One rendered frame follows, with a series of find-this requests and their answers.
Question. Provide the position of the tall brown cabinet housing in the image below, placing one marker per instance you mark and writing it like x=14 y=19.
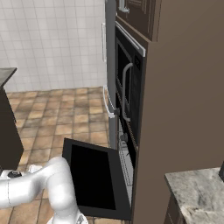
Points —
x=186 y=102

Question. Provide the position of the black microwave oven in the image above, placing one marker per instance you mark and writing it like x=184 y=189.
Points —
x=136 y=87

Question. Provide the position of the grey fridge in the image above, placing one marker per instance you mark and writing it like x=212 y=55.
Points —
x=110 y=73

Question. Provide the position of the dark object on worktop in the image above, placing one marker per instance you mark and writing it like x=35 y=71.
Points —
x=222 y=172

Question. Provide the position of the black built-in oven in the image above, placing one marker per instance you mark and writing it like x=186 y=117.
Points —
x=132 y=150

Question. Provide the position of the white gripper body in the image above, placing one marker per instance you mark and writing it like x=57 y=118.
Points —
x=35 y=169

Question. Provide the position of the black oven door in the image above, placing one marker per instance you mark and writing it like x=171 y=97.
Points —
x=93 y=178

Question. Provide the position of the dark counter cabinet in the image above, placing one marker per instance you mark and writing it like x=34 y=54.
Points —
x=8 y=131

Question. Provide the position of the dark brown cupboard door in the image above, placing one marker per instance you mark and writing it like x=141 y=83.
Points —
x=140 y=17

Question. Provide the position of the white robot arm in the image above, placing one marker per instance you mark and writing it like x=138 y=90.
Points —
x=58 y=180

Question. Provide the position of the dark oven knob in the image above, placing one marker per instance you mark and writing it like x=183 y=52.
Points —
x=124 y=137
x=117 y=111

